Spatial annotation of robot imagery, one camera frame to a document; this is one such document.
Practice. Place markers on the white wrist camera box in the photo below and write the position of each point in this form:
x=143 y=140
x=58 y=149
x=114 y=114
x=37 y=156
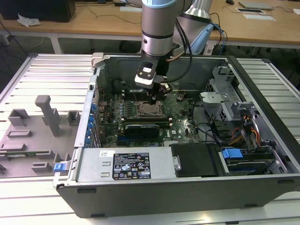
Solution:
x=145 y=79

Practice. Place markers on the wooden desk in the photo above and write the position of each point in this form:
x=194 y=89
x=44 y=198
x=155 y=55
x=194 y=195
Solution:
x=93 y=23

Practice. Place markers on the black disk bay cover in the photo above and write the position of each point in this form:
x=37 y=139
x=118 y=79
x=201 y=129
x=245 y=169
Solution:
x=194 y=159

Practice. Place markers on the grey power supply box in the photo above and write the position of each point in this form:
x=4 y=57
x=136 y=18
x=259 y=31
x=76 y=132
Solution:
x=93 y=164

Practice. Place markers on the blue case latch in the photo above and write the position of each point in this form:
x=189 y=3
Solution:
x=58 y=167

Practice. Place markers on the beige case latch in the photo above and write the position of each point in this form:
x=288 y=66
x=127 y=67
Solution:
x=97 y=59

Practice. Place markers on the grey parts rack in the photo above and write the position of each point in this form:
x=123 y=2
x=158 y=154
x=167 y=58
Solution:
x=28 y=145

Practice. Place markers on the black power adapter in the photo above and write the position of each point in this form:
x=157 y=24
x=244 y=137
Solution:
x=120 y=4

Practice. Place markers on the white paper sheet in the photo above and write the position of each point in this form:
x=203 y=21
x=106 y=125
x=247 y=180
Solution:
x=259 y=17
x=131 y=9

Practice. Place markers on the CPU socket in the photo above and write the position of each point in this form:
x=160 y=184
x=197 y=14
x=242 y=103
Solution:
x=140 y=112

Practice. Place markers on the black computer mouse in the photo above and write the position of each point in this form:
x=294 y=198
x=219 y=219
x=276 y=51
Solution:
x=229 y=2

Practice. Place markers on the silver metal drive cage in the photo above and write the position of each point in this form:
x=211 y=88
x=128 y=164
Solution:
x=215 y=98

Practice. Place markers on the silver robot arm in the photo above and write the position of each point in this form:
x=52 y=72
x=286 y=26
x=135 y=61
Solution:
x=157 y=28

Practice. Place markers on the green motherboard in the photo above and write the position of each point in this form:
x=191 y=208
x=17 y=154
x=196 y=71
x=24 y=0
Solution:
x=180 y=126

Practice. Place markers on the grey closed laptop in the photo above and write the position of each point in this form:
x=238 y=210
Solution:
x=255 y=5

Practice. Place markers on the hard disk in blue carrier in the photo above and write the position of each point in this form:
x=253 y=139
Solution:
x=246 y=164

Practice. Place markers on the black open PC case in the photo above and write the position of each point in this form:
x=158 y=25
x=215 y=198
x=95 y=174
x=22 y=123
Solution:
x=164 y=199

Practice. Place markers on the black RAM slot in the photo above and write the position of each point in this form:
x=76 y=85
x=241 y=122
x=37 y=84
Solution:
x=133 y=97
x=146 y=125
x=133 y=92
x=145 y=120

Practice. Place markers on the black power supply label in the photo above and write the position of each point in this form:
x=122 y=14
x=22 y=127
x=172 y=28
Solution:
x=131 y=166

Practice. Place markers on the green RAM stick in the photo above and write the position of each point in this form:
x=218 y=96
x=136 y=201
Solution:
x=21 y=155

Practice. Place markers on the black computer box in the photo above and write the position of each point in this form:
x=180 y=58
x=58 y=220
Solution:
x=35 y=9

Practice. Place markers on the pale blue teach pendant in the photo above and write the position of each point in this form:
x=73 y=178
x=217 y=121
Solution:
x=201 y=39

